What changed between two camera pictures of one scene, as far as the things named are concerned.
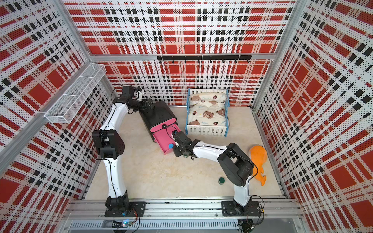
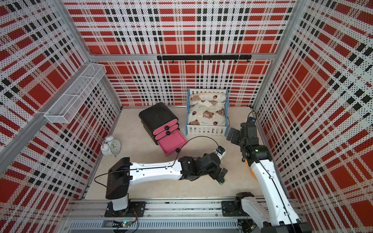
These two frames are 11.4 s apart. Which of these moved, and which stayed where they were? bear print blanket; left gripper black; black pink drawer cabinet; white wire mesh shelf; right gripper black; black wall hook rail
Moved: left gripper black; right gripper black
Stayed: black pink drawer cabinet; black wall hook rail; bear print blanket; white wire mesh shelf
